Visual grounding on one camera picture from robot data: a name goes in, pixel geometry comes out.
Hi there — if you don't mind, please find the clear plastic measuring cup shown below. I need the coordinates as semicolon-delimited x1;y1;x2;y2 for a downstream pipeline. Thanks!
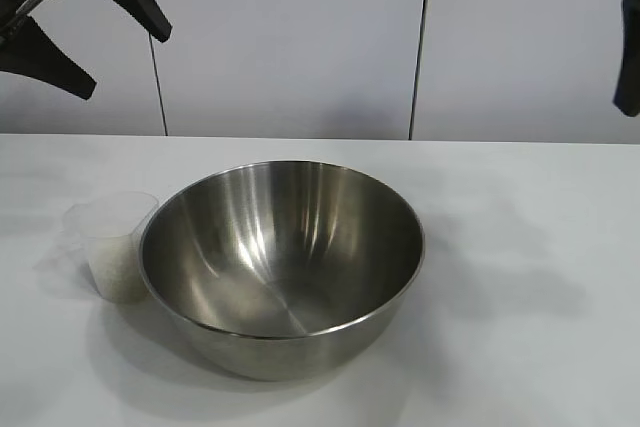
34;190;161;306

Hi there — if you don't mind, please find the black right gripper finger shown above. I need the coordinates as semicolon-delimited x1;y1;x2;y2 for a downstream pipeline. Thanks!
612;0;640;119

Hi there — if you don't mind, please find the white uncooked rice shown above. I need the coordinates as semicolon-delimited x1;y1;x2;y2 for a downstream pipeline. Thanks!
89;239;147;305

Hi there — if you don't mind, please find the stainless steel mixing bowl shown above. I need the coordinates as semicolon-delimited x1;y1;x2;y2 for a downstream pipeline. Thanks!
138;160;427;382

